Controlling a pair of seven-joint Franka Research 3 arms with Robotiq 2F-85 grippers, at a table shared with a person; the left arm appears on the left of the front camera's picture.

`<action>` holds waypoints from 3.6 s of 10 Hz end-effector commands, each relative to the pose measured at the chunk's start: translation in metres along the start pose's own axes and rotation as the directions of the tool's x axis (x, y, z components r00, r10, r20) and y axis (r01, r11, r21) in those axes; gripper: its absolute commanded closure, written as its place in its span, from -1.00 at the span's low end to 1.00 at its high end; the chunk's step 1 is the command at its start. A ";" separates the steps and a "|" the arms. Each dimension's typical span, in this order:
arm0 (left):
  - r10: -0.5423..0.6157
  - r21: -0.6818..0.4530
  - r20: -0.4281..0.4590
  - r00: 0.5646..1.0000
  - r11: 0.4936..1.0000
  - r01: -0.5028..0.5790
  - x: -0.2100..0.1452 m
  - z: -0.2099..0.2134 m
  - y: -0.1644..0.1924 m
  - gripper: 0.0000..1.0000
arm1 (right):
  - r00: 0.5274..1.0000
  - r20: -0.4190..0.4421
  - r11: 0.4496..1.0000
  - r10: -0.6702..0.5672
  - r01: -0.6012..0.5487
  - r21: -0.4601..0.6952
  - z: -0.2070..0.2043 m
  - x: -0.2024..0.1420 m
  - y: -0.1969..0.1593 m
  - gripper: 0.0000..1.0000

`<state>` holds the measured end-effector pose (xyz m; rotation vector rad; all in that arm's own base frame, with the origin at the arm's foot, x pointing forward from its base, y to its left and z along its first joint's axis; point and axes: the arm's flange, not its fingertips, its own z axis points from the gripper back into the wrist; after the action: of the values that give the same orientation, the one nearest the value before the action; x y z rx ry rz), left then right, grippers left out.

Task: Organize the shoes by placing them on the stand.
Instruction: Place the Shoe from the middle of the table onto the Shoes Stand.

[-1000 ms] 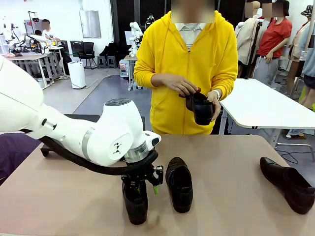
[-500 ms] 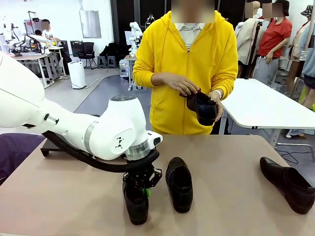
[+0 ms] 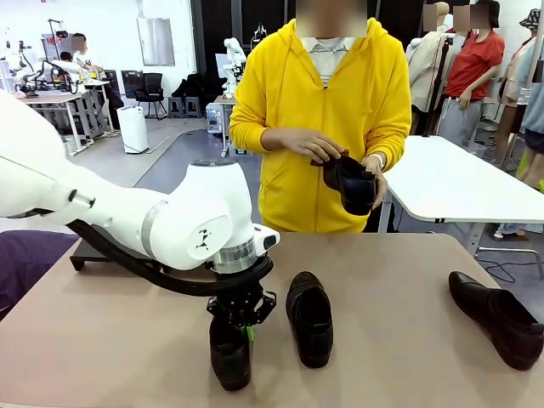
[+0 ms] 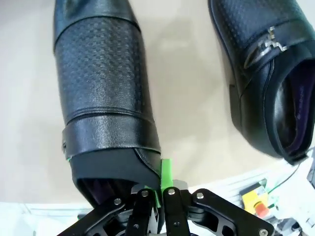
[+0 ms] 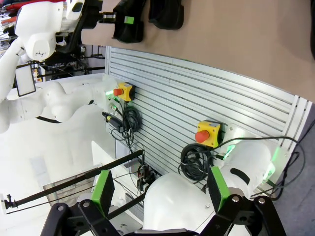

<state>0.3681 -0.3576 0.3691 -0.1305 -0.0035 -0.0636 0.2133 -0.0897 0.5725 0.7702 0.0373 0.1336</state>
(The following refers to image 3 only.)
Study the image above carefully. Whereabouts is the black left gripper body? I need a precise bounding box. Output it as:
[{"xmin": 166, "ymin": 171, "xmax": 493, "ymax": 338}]
[{"xmin": 218, "ymin": 288, "xmax": 267, "ymax": 320}]

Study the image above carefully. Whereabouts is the black textured buckle shoe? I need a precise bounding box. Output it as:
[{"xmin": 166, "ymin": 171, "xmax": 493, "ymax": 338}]
[
  {"xmin": 285, "ymin": 271, "xmax": 334, "ymax": 370},
  {"xmin": 208, "ymin": 316, "xmax": 252, "ymax": 393}
]

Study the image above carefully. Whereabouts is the black smooth buckle shoe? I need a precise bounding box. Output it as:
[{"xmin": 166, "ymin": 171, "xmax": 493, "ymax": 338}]
[
  {"xmin": 321, "ymin": 156, "xmax": 378, "ymax": 217},
  {"xmin": 449, "ymin": 270, "xmax": 544, "ymax": 371}
]

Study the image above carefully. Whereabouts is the person's right forearm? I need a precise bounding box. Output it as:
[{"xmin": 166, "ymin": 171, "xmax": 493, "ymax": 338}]
[{"xmin": 229, "ymin": 110, "xmax": 294, "ymax": 155}]

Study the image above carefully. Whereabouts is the person's left forearm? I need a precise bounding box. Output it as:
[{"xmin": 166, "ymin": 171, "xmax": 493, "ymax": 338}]
[{"xmin": 373, "ymin": 118, "xmax": 412, "ymax": 172}]

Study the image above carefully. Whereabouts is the black shoe stand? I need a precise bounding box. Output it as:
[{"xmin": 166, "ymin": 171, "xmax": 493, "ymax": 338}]
[{"xmin": 70, "ymin": 231, "xmax": 112, "ymax": 273}]

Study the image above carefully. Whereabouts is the person's right hand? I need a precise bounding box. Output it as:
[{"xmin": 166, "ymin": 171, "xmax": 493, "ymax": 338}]
[{"xmin": 282, "ymin": 129, "xmax": 345, "ymax": 163}]

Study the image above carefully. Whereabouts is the person's left hand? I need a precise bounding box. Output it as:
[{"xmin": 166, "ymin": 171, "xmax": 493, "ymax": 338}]
[{"xmin": 360, "ymin": 153, "xmax": 388, "ymax": 212}]

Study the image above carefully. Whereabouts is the computer case with lights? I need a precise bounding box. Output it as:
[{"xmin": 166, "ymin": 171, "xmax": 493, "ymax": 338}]
[{"xmin": 206, "ymin": 103, "xmax": 225, "ymax": 136}]

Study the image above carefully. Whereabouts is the purple cloth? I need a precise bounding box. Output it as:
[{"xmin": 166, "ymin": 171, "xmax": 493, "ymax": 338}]
[{"xmin": 0, "ymin": 230, "xmax": 82, "ymax": 311}]

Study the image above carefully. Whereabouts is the white air purifier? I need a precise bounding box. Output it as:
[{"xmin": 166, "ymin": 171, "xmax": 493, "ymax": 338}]
[{"xmin": 116, "ymin": 105, "xmax": 150, "ymax": 155}]

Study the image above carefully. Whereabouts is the white table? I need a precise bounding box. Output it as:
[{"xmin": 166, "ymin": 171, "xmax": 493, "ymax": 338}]
[{"xmin": 380, "ymin": 134, "xmax": 544, "ymax": 260}]

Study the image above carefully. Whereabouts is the person in yellow hoodie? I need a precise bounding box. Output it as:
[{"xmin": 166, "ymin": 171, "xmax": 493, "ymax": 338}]
[{"xmin": 228, "ymin": 0, "xmax": 412, "ymax": 234}]

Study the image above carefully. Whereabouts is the black bag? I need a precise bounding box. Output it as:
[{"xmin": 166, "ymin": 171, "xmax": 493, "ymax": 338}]
[{"xmin": 172, "ymin": 72, "xmax": 213, "ymax": 99}]

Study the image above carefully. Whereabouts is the black office chair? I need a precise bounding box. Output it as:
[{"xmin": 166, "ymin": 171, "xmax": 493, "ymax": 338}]
[{"xmin": 133, "ymin": 72, "xmax": 167, "ymax": 120}]

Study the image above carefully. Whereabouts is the small white background robot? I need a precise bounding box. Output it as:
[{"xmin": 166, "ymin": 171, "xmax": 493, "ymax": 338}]
[{"xmin": 224, "ymin": 37, "xmax": 248, "ymax": 93}]

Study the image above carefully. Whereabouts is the white work desk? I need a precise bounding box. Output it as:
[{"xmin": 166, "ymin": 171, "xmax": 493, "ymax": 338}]
[{"xmin": 16, "ymin": 79, "xmax": 115, "ymax": 156}]

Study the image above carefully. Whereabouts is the mannequin in beige jacket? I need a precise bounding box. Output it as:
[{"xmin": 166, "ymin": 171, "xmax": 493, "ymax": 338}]
[{"xmin": 403, "ymin": 2, "xmax": 456, "ymax": 137}]

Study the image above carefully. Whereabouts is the seated person in white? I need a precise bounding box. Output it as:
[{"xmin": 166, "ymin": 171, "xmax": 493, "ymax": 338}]
[{"xmin": 59, "ymin": 33, "xmax": 125, "ymax": 114}]

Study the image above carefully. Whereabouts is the mannequin in red shirt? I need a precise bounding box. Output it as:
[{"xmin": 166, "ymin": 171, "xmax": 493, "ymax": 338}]
[{"xmin": 437, "ymin": 0, "xmax": 507, "ymax": 150}]

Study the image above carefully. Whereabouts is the mannequin in blue top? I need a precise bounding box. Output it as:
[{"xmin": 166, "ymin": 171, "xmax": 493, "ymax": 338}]
[{"xmin": 521, "ymin": 42, "xmax": 544, "ymax": 190}]

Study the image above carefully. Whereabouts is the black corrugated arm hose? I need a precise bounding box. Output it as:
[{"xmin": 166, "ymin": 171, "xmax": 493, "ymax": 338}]
[{"xmin": 70, "ymin": 218, "xmax": 275, "ymax": 298}]

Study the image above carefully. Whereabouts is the grey wall panel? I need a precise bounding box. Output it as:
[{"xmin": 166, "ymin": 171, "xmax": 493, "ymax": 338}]
[{"xmin": 136, "ymin": 17, "xmax": 176, "ymax": 67}]

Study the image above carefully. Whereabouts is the background robot with black cables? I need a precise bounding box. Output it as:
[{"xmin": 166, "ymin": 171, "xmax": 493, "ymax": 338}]
[{"xmin": 16, "ymin": 59, "xmax": 82, "ymax": 95}]

